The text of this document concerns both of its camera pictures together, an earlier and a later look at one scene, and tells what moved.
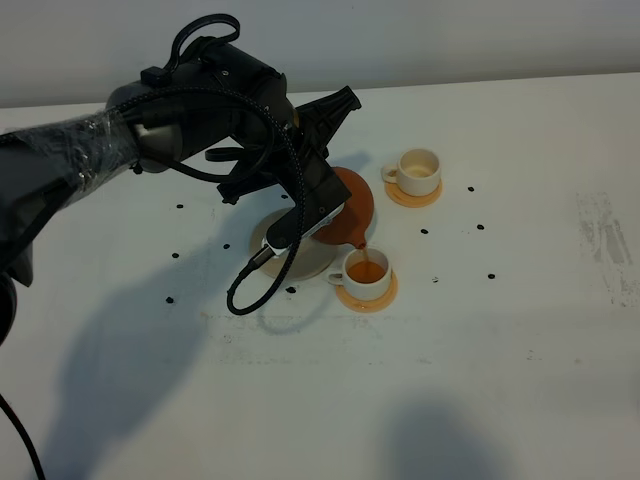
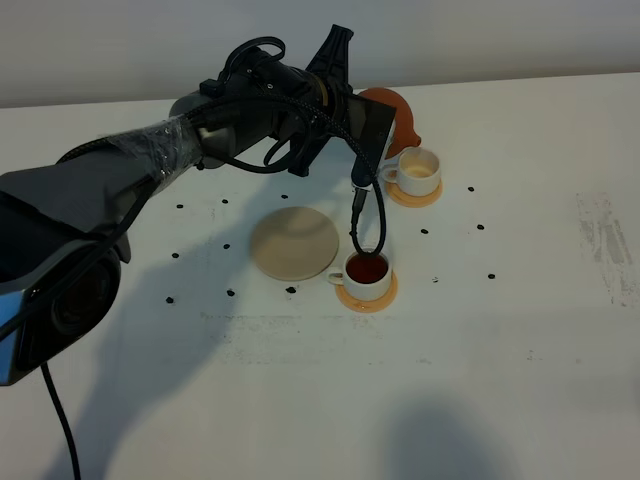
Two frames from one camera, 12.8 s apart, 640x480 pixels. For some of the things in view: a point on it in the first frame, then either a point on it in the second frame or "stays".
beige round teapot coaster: [312, 258] stays
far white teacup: [418, 172] stays
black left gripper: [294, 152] -> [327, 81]
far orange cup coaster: [409, 201] stays
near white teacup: [366, 274] stays
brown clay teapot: [352, 226] -> [404, 135]
